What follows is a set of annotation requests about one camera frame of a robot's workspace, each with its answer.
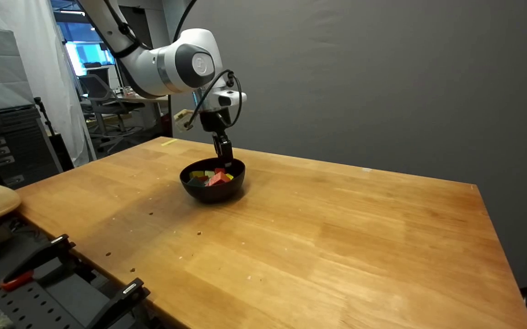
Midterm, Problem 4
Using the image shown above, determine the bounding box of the black stand leg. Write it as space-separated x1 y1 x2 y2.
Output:
32 95 76 173

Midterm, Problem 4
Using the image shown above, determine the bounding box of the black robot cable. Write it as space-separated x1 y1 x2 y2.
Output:
180 67 244 131

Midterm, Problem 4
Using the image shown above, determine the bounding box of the black round bowl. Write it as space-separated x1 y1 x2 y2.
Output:
177 155 246 204

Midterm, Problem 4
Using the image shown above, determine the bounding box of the grey collapsible backdrop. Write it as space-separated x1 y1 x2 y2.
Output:
167 0 527 290

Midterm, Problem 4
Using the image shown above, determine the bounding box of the white desk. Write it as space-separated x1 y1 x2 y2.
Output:
114 89 169 106

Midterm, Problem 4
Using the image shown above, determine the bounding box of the black perforated breadboard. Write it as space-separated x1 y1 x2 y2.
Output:
0 215 155 329

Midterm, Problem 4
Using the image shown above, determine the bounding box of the red wooden cube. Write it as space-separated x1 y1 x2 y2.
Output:
206 170 228 188

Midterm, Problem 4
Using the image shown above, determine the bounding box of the white fabric curtain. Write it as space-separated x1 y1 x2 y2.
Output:
0 0 96 168

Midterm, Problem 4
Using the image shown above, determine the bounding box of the black labelled cabinet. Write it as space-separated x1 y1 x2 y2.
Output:
0 104 63 190

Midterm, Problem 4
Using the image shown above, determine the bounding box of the bright blue monitor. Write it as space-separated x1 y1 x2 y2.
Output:
61 22 116 78

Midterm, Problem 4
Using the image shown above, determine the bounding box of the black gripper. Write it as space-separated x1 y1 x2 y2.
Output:
197 109 235 166

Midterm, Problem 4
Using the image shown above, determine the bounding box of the dark office chair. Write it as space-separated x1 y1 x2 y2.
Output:
78 71 135 153

